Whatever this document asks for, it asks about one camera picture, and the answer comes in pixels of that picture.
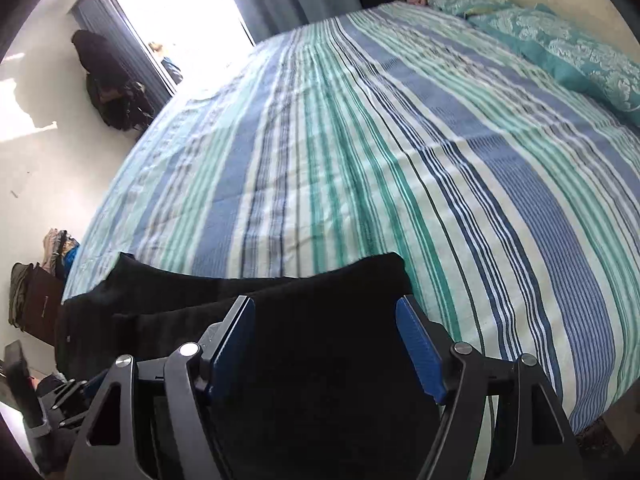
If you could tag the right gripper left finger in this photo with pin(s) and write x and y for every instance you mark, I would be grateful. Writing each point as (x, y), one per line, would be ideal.
(223, 346)

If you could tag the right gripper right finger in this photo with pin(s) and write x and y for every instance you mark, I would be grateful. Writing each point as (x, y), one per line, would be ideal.
(429, 348)

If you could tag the black pants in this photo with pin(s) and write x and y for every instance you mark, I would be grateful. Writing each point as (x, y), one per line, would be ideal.
(325, 388)

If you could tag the brown wooden cabinet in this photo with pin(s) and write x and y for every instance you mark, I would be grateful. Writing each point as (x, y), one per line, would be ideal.
(43, 299)

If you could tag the folded clothes stack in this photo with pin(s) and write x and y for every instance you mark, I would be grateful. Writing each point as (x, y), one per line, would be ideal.
(59, 252)

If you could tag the striped blue green bedsheet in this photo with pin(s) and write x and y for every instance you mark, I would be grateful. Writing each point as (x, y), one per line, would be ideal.
(513, 201)

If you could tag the dark hanging bags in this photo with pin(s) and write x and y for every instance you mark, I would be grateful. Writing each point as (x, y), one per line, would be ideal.
(119, 99)

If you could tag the teal floral pillow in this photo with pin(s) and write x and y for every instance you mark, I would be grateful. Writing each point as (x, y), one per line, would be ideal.
(573, 58)

